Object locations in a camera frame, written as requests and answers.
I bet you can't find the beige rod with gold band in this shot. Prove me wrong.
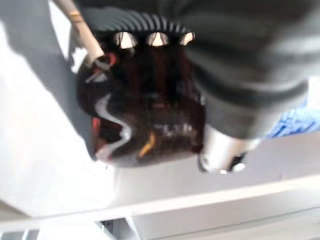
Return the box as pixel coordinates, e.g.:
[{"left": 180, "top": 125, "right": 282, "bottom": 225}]
[{"left": 55, "top": 0, "right": 105, "bottom": 60}]

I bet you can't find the white refrigerator shelf rail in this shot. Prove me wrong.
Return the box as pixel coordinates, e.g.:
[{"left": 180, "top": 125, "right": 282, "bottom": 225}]
[{"left": 0, "top": 178, "right": 320, "bottom": 240}]

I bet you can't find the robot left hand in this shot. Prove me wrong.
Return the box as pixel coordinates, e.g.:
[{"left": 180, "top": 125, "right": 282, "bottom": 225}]
[{"left": 76, "top": 0, "right": 320, "bottom": 175}]

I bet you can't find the blue patterned package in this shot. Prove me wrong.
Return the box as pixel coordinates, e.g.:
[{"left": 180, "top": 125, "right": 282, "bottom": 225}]
[{"left": 264, "top": 97, "right": 320, "bottom": 140}]

